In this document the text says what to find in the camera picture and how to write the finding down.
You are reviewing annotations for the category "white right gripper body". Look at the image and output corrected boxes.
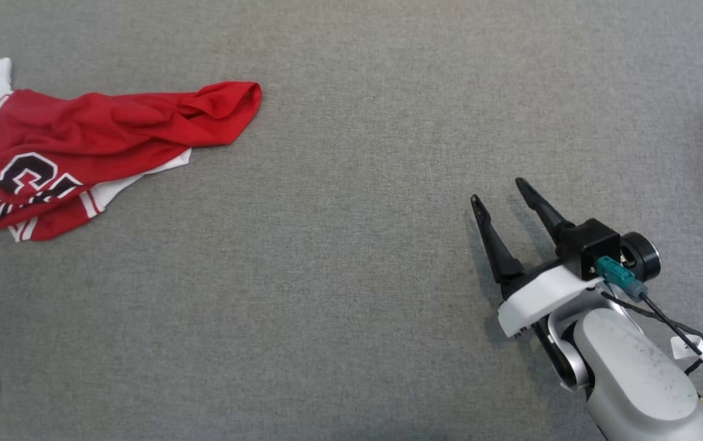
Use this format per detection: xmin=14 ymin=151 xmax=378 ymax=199
xmin=498 ymin=257 xmax=604 ymax=339

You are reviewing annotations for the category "white cable label tag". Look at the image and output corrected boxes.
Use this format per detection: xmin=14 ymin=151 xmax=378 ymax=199
xmin=671 ymin=334 xmax=703 ymax=371

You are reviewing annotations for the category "black right camera cable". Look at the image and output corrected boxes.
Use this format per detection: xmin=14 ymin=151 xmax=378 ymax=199
xmin=596 ymin=256 xmax=703 ymax=405

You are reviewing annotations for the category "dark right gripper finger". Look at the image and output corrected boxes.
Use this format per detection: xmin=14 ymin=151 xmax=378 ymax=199
xmin=515 ymin=177 xmax=576 ymax=247
xmin=471 ymin=194 xmax=525 ymax=286

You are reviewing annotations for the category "red number 23 jersey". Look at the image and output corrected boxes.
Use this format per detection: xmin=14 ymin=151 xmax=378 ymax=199
xmin=0 ymin=58 xmax=263 ymax=243

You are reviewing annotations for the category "thin black right gripper cable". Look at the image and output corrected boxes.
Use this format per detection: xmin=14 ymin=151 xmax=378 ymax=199
xmin=599 ymin=291 xmax=703 ymax=375

